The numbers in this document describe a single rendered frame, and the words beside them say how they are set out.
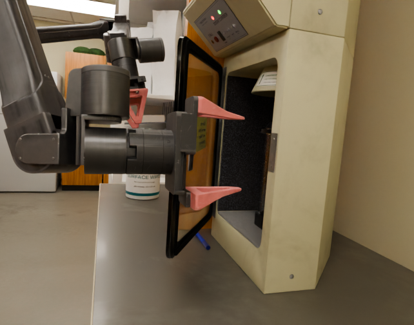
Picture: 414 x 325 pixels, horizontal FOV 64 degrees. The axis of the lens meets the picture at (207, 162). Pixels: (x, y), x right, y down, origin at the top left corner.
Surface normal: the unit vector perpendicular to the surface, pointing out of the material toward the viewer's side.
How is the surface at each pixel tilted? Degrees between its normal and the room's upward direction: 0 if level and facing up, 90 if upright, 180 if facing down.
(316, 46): 90
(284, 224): 90
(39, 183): 90
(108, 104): 81
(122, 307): 0
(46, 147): 83
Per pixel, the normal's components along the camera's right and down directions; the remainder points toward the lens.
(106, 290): 0.07, -0.99
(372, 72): -0.95, -0.03
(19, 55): -0.12, -0.04
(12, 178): 0.29, 0.14
